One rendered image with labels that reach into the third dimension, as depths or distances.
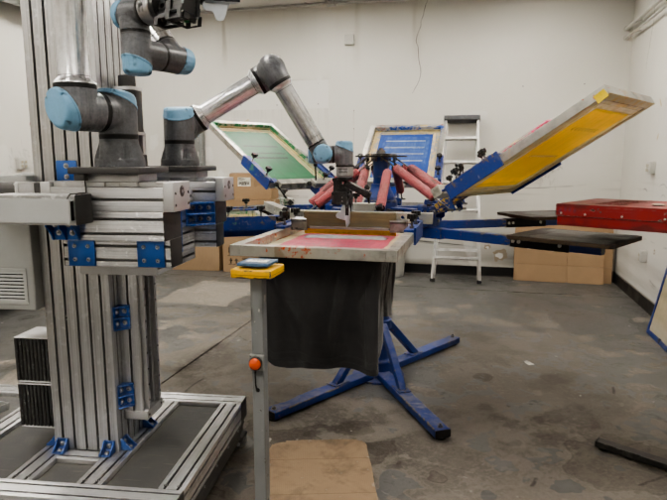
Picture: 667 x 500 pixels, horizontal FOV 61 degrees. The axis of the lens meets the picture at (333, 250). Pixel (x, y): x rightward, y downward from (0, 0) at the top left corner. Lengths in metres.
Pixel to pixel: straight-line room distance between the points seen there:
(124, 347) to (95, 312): 0.17
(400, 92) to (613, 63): 2.18
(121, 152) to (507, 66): 5.26
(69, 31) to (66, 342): 1.07
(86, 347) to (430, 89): 5.12
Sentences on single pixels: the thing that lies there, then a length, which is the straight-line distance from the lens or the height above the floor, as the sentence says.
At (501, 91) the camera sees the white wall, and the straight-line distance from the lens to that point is 6.59.
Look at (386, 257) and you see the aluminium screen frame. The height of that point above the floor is 0.97.
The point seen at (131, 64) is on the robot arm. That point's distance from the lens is 1.62.
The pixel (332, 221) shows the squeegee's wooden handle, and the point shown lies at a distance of 2.49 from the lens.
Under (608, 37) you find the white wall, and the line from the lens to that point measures 6.78.
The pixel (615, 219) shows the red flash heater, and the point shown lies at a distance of 2.46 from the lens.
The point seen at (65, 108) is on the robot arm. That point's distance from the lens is 1.78.
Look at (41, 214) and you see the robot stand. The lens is 1.85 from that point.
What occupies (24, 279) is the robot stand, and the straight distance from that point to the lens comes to 2.24.
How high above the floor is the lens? 1.28
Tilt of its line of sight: 9 degrees down
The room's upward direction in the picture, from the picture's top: straight up
